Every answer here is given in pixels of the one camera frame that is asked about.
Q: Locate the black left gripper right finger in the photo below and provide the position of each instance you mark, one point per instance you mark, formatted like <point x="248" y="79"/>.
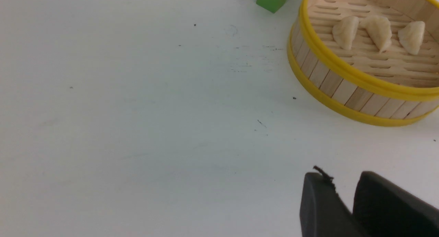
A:
<point x="384" y="209"/>

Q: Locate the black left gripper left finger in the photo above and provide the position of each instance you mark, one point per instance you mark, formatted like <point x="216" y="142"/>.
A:
<point x="322" y="212"/>

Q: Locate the white dumpling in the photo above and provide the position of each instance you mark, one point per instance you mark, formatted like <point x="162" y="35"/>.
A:
<point x="345" y="30"/>
<point x="379" y="30"/>
<point x="411" y="36"/>

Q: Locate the yellow bamboo steamer tray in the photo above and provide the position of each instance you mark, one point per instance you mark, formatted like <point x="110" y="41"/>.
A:
<point x="390" y="89"/>

